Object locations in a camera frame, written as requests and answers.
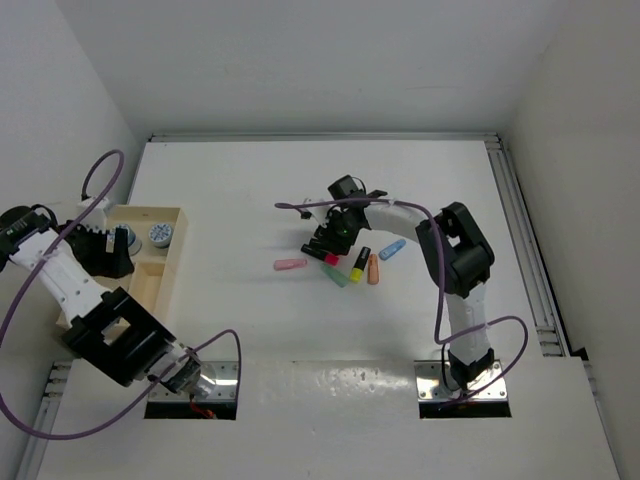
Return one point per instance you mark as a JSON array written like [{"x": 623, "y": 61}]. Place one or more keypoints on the metal base plate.
[
  {"x": 435, "y": 384},
  {"x": 216, "y": 383}
]

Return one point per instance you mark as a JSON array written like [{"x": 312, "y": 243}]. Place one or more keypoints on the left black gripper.
[{"x": 114, "y": 264}]

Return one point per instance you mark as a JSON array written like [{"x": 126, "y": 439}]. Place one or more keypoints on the pink capped black highlighter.
[{"x": 331, "y": 259}]

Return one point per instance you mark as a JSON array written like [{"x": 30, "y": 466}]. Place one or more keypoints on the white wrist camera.
[
  {"x": 96, "y": 220},
  {"x": 317, "y": 213}
]

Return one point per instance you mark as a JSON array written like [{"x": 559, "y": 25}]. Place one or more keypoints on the aluminium frame rail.
[{"x": 546, "y": 317}]

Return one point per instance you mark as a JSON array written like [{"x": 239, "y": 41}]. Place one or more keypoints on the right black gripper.
[{"x": 327, "y": 234}]

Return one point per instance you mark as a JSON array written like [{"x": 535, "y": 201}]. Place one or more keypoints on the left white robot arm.
[{"x": 107, "y": 328}]

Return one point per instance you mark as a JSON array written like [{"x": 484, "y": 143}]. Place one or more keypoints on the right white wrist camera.
[{"x": 317, "y": 213}]

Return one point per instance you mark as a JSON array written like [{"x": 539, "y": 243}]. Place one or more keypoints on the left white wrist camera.
[{"x": 96, "y": 220}]

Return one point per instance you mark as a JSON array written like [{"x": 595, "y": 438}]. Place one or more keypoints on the orange capped black highlighter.
[{"x": 314, "y": 251}]

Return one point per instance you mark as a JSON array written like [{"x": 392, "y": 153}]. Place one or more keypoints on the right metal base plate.
[{"x": 435, "y": 384}]

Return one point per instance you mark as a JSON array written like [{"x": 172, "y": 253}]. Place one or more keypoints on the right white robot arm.
[{"x": 457, "y": 255}]

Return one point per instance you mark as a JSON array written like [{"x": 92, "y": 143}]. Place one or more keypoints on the pastel blue correction tape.
[{"x": 391, "y": 250}]

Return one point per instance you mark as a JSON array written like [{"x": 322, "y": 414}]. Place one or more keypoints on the pastel green correction tape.
[{"x": 335, "y": 275}]

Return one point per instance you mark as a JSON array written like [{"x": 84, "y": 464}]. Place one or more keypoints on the blue lidded jar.
[
  {"x": 134, "y": 243},
  {"x": 160, "y": 235}
]

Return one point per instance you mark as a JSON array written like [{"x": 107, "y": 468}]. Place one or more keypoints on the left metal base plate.
[{"x": 216, "y": 383}]

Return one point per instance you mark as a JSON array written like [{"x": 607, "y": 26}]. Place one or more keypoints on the yellow capped black highlighter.
[{"x": 359, "y": 265}]

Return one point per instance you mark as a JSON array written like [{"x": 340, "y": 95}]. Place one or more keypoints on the wooden divided tray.
[{"x": 152, "y": 282}]

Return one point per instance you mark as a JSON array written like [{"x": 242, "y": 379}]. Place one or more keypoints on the pastel pink correction tape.
[{"x": 289, "y": 264}]

